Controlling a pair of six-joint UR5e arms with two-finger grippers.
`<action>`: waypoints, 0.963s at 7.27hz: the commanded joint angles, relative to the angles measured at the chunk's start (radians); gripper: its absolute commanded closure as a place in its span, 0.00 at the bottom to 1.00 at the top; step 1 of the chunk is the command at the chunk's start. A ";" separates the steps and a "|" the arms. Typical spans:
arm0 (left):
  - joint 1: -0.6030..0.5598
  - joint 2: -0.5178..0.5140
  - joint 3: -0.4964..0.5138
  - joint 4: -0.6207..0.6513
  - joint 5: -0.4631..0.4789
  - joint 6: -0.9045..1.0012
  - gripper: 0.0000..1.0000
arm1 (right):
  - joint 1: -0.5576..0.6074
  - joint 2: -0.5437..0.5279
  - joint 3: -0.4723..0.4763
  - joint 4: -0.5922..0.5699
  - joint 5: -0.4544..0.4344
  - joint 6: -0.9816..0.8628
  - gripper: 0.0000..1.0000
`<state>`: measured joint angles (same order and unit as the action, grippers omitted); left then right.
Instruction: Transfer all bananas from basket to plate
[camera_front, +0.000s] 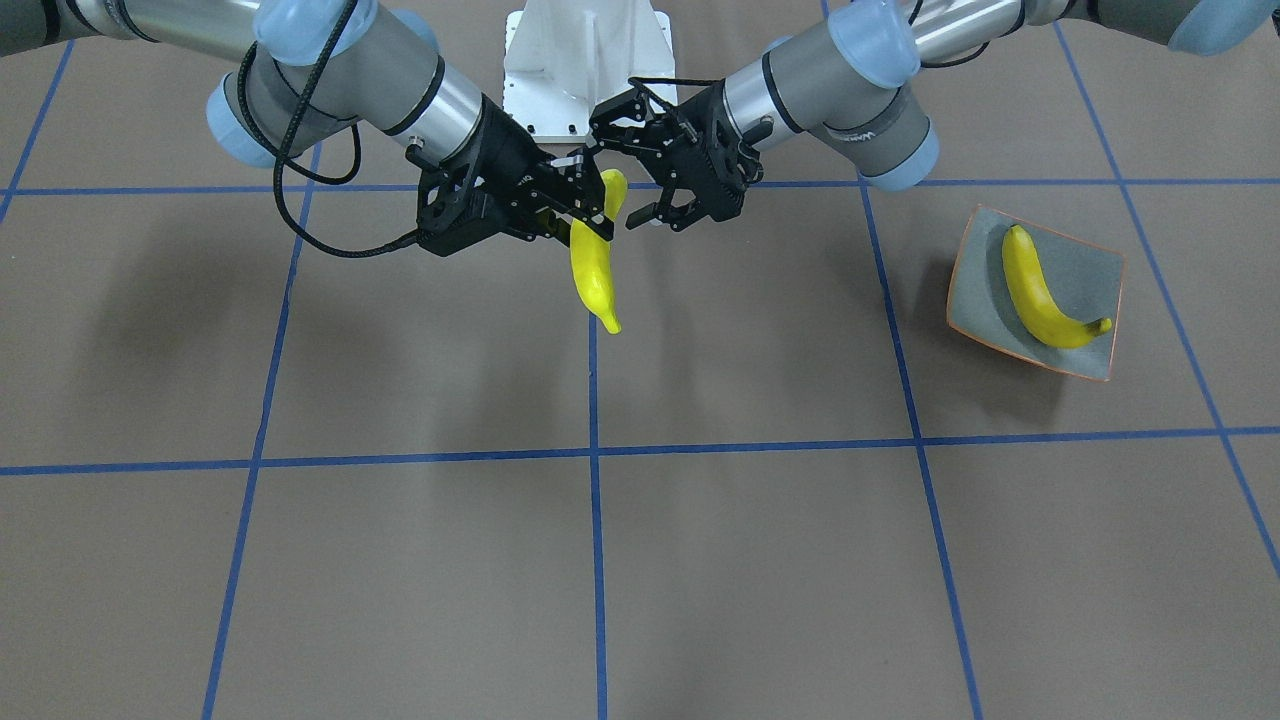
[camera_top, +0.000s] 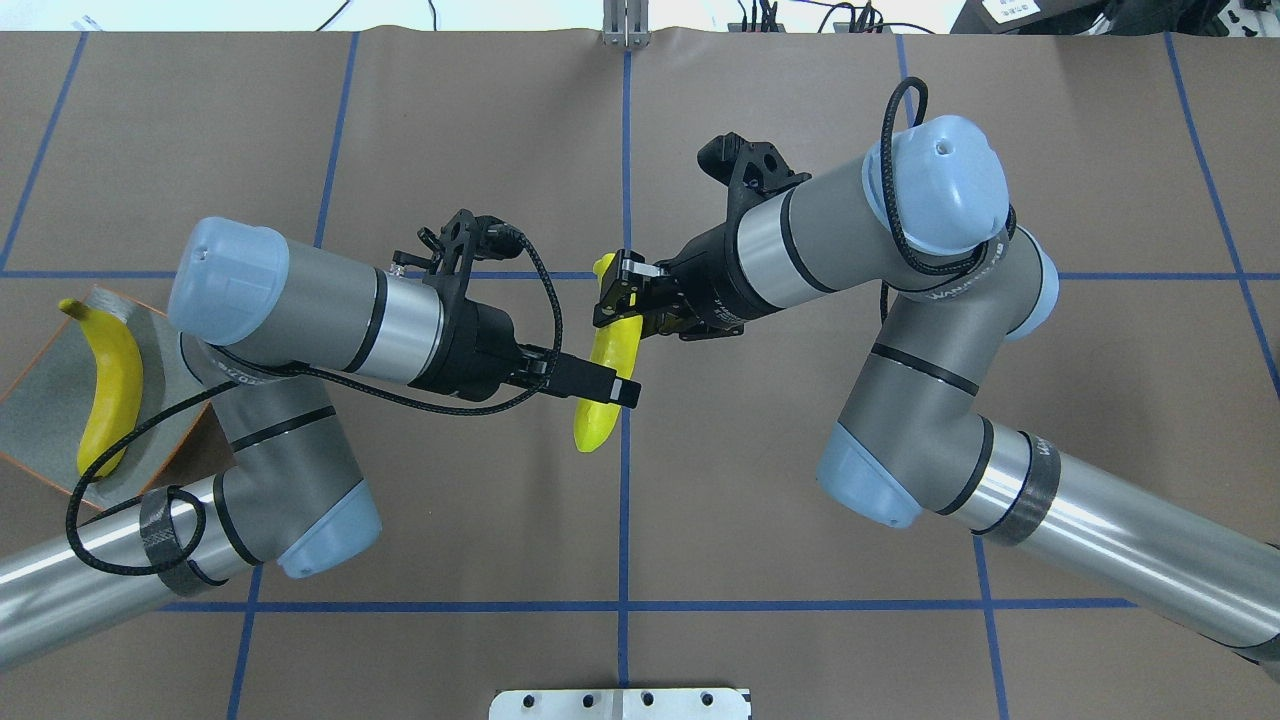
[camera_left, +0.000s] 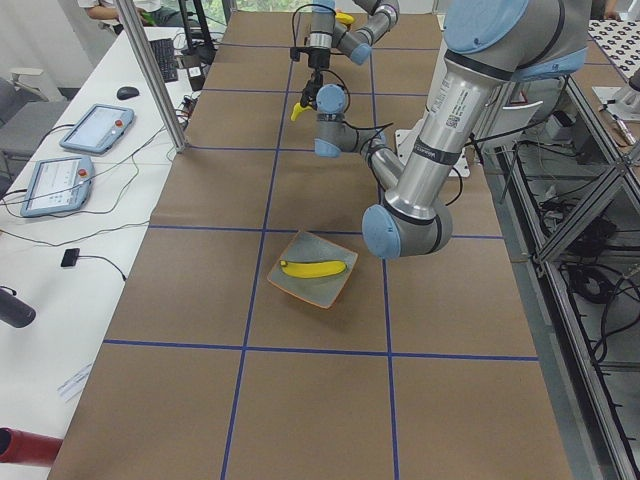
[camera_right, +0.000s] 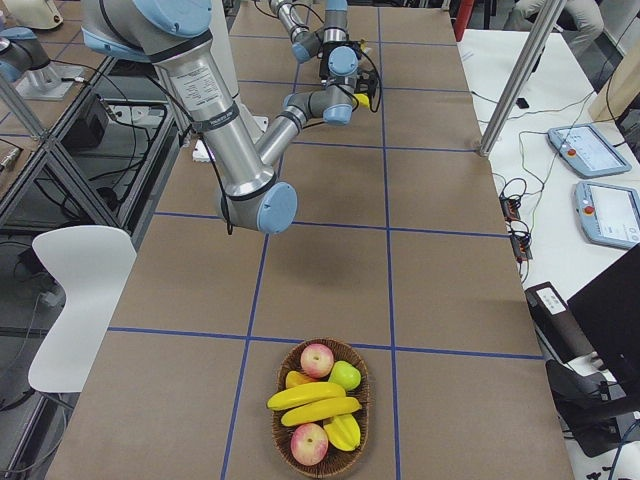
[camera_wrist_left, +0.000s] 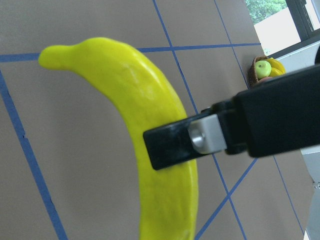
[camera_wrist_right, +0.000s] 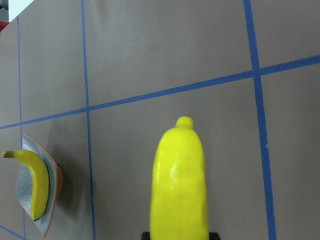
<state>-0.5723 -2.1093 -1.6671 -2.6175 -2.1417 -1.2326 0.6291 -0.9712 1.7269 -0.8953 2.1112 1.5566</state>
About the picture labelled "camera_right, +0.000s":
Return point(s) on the red peach apple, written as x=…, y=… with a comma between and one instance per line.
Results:
x=309, y=444
x=317, y=360

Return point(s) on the white chair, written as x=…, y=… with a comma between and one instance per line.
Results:
x=92, y=264

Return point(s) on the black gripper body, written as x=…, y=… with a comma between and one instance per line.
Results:
x=327, y=64
x=364, y=84

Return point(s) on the aluminium frame post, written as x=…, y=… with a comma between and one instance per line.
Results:
x=523, y=68

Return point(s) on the brown wicker fruit basket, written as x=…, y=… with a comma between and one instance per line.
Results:
x=336, y=463

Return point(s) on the black monitor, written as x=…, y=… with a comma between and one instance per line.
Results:
x=607, y=312

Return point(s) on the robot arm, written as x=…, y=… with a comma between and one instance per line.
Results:
x=188, y=40
x=315, y=30

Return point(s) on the small yellow fruit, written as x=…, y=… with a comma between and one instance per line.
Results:
x=295, y=378

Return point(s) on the blue teach pendant near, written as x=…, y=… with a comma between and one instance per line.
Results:
x=608, y=214

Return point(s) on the blue teach pendant far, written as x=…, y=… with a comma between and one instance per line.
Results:
x=587, y=152

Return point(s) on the yellow star fruit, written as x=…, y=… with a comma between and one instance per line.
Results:
x=343, y=432

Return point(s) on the green apple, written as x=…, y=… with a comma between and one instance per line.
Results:
x=346, y=375

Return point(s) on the blue teach pendant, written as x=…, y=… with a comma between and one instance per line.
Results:
x=608, y=214
x=587, y=152

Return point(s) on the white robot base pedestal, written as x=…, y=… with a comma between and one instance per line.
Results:
x=224, y=70

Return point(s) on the yellow banana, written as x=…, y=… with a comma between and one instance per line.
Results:
x=303, y=394
x=363, y=100
x=320, y=410

